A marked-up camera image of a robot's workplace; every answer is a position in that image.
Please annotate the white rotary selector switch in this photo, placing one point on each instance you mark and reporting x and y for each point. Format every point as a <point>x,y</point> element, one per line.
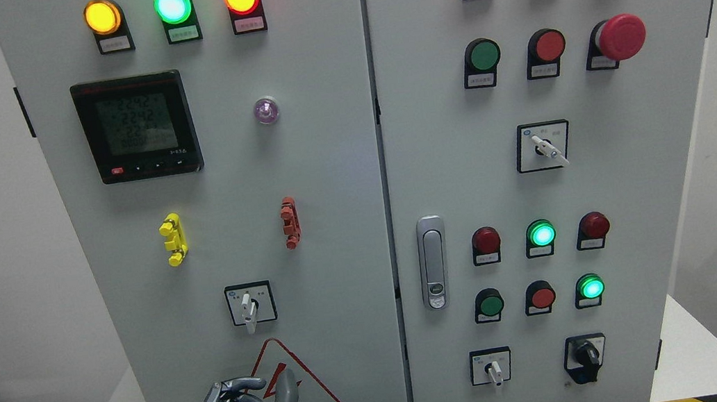
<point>490,366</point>
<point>542,146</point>
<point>251,304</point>

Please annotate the yellow plastic clip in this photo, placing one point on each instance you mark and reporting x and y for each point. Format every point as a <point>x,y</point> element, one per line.
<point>175,240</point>

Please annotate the red-brown plastic clip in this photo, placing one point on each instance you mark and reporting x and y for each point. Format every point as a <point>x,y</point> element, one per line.
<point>291,226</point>

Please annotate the green push button lower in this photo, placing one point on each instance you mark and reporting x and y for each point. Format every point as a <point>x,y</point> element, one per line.
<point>488,306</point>

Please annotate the grey cabinet left door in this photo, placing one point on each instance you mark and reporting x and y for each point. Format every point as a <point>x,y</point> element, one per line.
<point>334,292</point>

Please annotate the grey cabinet door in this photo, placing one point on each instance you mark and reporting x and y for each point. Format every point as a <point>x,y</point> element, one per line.
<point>451,152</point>
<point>334,292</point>

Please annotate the black digital power meter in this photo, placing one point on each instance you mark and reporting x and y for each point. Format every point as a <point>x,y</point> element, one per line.
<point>138,127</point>

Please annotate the dark red indicator light left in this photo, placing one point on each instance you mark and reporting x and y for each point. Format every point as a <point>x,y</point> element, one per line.
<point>486,246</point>

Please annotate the dark red indicator light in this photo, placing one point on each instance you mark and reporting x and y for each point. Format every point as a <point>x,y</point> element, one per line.
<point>592,231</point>
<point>486,246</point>

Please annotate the small purple clear indicator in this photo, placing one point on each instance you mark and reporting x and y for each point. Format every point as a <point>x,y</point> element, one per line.
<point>266,110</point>

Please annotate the red push button lower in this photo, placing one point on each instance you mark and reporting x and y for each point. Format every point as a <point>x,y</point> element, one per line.
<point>540,297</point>

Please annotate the green lit indicator light middle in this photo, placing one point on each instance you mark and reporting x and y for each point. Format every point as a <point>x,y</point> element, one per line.
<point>539,239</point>

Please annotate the green lit indicator light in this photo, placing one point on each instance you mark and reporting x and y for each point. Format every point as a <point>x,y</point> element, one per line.
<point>539,239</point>
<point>589,291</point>
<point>180,20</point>

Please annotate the green lit indicator light lower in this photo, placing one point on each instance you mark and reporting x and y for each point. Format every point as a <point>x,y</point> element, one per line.
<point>589,291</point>

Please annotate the dark red indicator light right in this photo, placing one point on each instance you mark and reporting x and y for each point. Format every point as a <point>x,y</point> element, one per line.
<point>592,231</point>

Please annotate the green lit indicator light top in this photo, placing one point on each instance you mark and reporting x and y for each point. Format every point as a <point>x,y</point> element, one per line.
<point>180,20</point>

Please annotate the yellow indicator light top left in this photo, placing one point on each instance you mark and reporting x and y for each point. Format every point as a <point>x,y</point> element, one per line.
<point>109,27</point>

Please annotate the red-rimmed yellow indicator light left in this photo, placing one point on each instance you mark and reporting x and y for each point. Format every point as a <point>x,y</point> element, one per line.
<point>246,16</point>

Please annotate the green push button second row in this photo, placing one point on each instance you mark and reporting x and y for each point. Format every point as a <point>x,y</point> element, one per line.
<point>481,58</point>

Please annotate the grey cabinet right door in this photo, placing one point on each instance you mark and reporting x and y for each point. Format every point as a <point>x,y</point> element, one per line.
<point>451,152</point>

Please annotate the red push button second row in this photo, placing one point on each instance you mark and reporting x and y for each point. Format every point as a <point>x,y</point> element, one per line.
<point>544,50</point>

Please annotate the red emergency stop mushroom button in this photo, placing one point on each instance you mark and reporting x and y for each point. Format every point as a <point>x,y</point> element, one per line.
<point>613,40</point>

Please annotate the silver cabinet door handle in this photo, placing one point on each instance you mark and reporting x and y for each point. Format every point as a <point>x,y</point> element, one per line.
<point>433,266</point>

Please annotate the black rotary knob switch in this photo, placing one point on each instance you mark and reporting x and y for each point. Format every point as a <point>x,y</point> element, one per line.
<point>583,357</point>

